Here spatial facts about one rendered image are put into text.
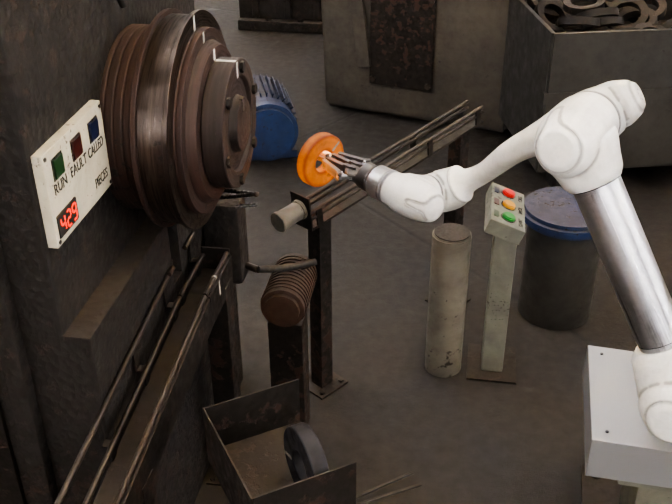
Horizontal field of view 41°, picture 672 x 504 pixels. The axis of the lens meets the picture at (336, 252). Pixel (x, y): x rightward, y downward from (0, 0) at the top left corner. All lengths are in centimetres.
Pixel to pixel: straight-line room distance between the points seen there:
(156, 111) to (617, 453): 126
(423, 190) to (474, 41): 234
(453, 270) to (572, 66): 144
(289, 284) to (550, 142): 94
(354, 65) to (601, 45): 142
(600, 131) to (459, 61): 280
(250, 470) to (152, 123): 70
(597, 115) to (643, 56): 217
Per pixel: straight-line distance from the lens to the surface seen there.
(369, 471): 267
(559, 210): 312
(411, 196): 228
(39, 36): 164
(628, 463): 221
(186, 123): 183
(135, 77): 181
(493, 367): 303
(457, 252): 273
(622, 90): 199
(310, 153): 247
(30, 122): 161
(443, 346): 292
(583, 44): 392
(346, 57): 481
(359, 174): 239
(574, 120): 183
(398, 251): 364
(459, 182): 238
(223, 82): 187
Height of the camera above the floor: 189
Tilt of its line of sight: 31 degrees down
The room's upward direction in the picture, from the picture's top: straight up
